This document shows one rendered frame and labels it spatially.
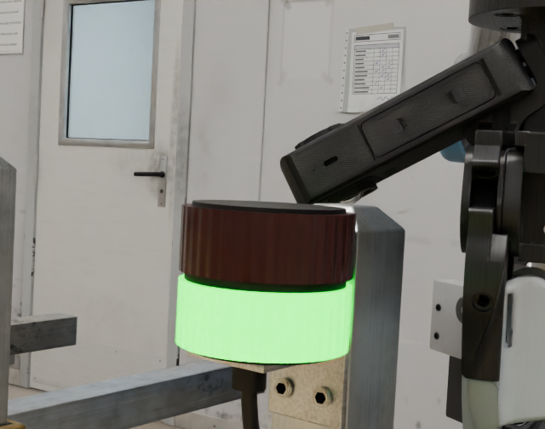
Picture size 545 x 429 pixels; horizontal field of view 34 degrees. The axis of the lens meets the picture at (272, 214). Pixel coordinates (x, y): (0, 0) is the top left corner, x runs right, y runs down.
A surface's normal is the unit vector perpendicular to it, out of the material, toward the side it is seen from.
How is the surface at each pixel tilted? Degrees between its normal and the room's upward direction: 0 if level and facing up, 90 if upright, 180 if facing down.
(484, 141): 90
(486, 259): 82
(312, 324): 90
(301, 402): 90
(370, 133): 88
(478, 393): 113
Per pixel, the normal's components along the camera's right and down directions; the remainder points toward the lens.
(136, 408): 0.79, 0.07
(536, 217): -0.31, 0.04
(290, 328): 0.26, 0.07
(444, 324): -0.89, -0.02
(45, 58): -0.54, 0.01
